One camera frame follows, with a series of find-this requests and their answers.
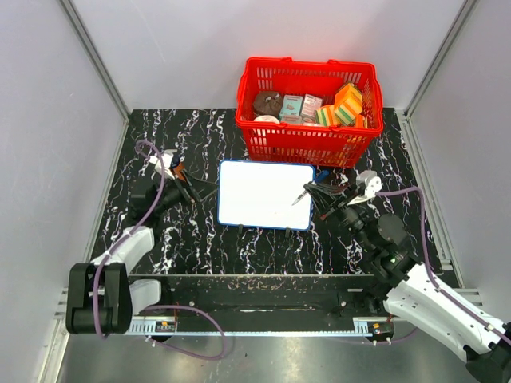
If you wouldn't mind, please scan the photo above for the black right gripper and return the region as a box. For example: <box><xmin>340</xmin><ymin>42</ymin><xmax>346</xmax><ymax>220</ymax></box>
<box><xmin>306</xmin><ymin>182</ymin><xmax>375</xmax><ymax>253</ymax></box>

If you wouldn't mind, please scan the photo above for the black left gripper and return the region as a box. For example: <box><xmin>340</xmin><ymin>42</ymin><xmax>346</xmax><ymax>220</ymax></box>
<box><xmin>153</xmin><ymin>169</ymin><xmax>220</xmax><ymax>215</ymax></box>

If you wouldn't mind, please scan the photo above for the white marker with blue cap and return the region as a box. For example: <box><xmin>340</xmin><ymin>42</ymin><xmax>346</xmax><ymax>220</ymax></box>
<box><xmin>292</xmin><ymin>170</ymin><xmax>330</xmax><ymax>206</ymax></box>

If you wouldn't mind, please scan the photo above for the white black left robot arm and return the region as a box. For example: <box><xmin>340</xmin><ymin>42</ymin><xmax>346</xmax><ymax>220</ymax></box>
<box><xmin>65</xmin><ymin>172</ymin><xmax>217</xmax><ymax>335</ymax></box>

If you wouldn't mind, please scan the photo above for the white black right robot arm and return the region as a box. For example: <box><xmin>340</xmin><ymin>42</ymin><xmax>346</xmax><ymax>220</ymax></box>
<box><xmin>303</xmin><ymin>181</ymin><xmax>510</xmax><ymax>382</ymax></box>

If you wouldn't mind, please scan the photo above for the blue framed whiteboard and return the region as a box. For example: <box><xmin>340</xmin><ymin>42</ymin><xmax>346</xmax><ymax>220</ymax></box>
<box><xmin>217</xmin><ymin>160</ymin><xmax>315</xmax><ymax>231</ymax></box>

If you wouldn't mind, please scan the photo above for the orange blue pump bottle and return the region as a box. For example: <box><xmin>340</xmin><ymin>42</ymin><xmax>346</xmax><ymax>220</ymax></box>
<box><xmin>164</xmin><ymin>149</ymin><xmax>184</xmax><ymax>180</ymax></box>

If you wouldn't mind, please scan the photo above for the red plastic shopping basket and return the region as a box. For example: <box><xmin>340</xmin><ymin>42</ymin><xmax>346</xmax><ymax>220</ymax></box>
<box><xmin>236</xmin><ymin>57</ymin><xmax>383</xmax><ymax>168</ymax></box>

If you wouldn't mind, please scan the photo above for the green yellow sponge pack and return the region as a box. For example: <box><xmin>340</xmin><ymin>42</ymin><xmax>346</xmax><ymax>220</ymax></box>
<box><xmin>315</xmin><ymin>105</ymin><xmax>341</xmax><ymax>127</ymax></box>

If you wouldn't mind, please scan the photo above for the pink small box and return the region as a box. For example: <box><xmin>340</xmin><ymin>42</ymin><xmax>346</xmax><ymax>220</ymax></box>
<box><xmin>300</xmin><ymin>94</ymin><xmax>323</xmax><ymax>123</ymax></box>

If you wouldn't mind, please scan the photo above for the teal small box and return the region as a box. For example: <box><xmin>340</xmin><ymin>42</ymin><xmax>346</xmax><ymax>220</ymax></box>
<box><xmin>279</xmin><ymin>94</ymin><xmax>303</xmax><ymax>120</ymax></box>

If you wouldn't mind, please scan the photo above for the brown round package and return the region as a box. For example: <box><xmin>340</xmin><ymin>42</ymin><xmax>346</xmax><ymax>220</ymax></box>
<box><xmin>252</xmin><ymin>90</ymin><xmax>283</xmax><ymax>117</ymax></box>

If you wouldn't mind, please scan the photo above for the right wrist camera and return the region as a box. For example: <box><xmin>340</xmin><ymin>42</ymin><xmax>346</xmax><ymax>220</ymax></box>
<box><xmin>351</xmin><ymin>170</ymin><xmax>382</xmax><ymax>204</ymax></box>

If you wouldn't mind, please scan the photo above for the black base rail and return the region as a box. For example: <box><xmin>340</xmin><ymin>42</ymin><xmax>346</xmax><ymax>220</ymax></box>
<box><xmin>145</xmin><ymin>274</ymin><xmax>389</xmax><ymax>336</ymax></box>

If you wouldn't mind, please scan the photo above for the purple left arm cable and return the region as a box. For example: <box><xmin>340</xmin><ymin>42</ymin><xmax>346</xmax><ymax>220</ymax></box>
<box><xmin>91</xmin><ymin>139</ymin><xmax>227</xmax><ymax>359</ymax></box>

